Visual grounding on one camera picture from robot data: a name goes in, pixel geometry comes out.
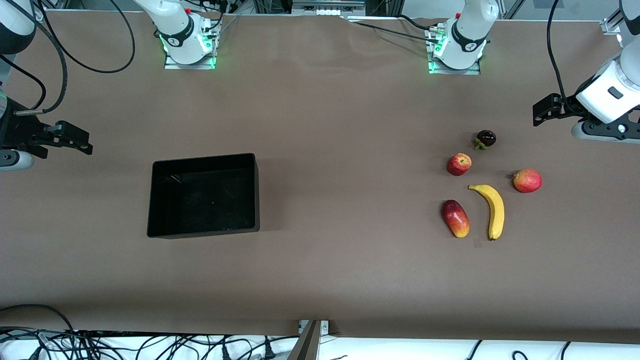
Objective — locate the red yellow mango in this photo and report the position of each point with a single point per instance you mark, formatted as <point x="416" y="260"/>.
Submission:
<point x="455" y="218"/>

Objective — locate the small red apple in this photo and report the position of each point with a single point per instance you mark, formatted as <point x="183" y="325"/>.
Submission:
<point x="459" y="164"/>

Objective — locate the dark purple mangosteen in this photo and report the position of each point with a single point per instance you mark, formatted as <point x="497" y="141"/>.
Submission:
<point x="486" y="138"/>

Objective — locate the silver aluminium frame profile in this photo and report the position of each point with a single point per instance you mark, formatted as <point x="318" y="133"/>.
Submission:
<point x="611" y="26"/>

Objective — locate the black plastic box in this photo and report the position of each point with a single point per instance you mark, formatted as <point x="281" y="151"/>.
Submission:
<point x="202" y="197"/>

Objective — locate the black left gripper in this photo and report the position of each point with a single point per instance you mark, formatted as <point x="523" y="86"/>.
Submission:
<point x="568" y="108"/>

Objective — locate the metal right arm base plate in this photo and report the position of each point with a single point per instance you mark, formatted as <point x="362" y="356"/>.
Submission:
<point x="200" y="65"/>

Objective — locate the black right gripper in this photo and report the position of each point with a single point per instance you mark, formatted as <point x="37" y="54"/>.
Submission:
<point x="20" y="133"/>

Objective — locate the large red apple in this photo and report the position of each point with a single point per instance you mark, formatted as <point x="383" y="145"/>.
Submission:
<point x="528" y="181"/>

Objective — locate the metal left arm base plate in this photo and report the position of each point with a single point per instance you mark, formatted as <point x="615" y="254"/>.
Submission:
<point x="455" y="71"/>

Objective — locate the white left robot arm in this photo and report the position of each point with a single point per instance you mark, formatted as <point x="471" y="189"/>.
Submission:
<point x="467" y="35"/>

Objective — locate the grey metal bracket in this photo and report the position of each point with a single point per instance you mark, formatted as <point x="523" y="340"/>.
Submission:
<point x="325" y="327"/>

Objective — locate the dark metal beam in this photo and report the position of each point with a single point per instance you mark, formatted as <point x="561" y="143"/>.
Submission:
<point x="306" y="345"/>

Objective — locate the grey power strip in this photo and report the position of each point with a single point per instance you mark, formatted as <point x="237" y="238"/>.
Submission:
<point x="327" y="7"/>

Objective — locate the yellow banana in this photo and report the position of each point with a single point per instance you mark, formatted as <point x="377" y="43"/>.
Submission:
<point x="496" y="210"/>

